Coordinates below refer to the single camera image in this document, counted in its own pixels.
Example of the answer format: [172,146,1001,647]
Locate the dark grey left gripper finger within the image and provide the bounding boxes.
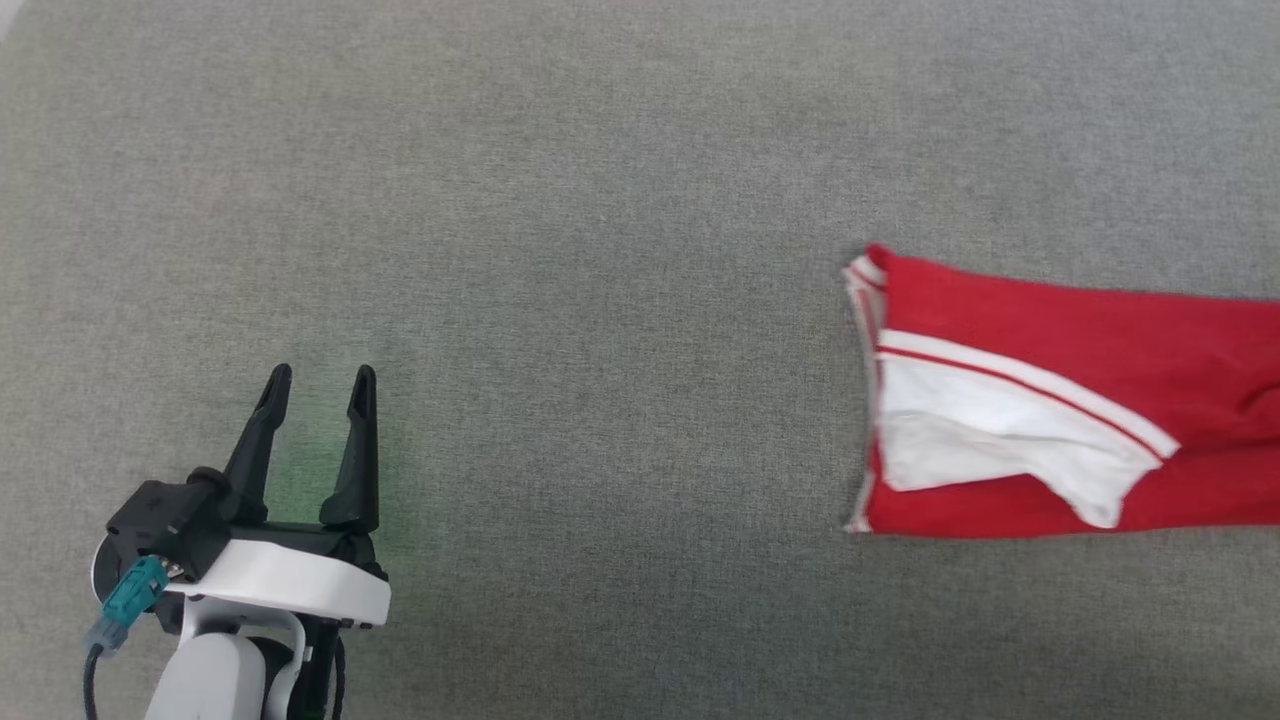
[319,364,382,534]
[220,363,294,528]

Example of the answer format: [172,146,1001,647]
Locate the red Bulls jersey white sleeves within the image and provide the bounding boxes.
[843,244,1280,542]

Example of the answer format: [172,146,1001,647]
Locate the teal cable connector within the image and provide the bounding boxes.
[84,554,172,657]

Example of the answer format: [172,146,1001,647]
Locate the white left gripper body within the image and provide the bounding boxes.
[163,520,392,632]

